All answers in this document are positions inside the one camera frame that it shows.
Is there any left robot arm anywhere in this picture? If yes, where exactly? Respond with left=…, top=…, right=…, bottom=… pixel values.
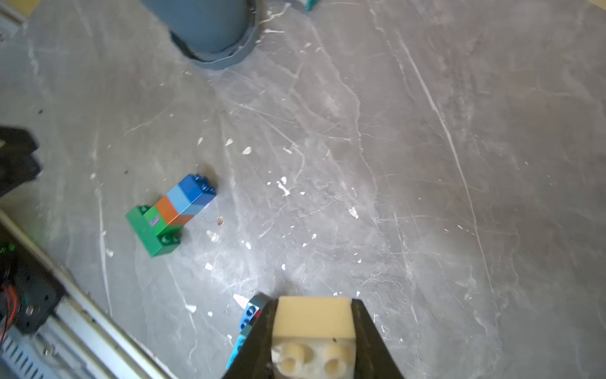
left=1, top=125, right=42, bottom=197

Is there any teal lego brick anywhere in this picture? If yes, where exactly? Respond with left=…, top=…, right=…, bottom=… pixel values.
left=226, top=325, right=253, bottom=370

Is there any brown lego brick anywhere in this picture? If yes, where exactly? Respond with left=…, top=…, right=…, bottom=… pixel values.
left=156, top=196, right=193, bottom=226

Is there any dark blue lego brick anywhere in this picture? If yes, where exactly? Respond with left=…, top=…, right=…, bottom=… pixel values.
left=178, top=174, right=216, bottom=207

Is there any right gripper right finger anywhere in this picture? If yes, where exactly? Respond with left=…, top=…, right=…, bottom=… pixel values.
left=351, top=299, right=404, bottom=379

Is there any aluminium rail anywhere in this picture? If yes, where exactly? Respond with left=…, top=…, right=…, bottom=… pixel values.
left=1, top=213, right=175, bottom=378

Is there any white lego brick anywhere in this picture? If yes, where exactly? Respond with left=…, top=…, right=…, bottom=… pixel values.
left=271, top=296, right=357, bottom=379

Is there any potted plant grey pot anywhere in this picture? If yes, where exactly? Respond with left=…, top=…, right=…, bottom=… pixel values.
left=143, top=0, right=260, bottom=70

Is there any light blue lego brick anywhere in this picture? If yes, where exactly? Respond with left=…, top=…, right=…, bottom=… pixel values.
left=167, top=185, right=204, bottom=216

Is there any long blue lego brick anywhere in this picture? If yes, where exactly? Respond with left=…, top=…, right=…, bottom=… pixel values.
left=239, top=292, right=271, bottom=331

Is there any grey teal sponge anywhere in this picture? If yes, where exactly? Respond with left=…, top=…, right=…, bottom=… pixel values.
left=294, top=0, right=319, bottom=12

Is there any long green lego brick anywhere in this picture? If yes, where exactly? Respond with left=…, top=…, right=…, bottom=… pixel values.
left=126, top=205, right=183, bottom=257

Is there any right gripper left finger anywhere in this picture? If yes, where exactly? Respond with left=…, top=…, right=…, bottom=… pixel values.
left=223, top=298, right=278, bottom=378

